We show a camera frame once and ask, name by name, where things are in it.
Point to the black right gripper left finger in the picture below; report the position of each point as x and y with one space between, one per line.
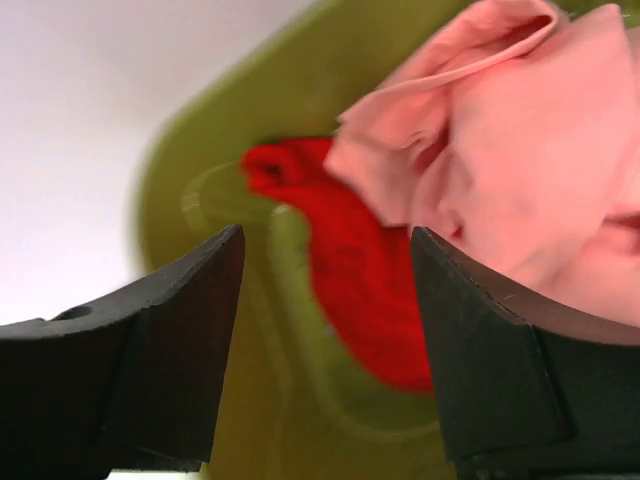
128 381

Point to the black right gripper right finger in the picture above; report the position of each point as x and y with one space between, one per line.
526 388

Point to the pink t shirt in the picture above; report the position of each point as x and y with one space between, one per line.
513 133

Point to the olive green plastic bin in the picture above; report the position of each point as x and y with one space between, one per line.
295 404

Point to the red t shirt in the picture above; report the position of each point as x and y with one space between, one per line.
360 271

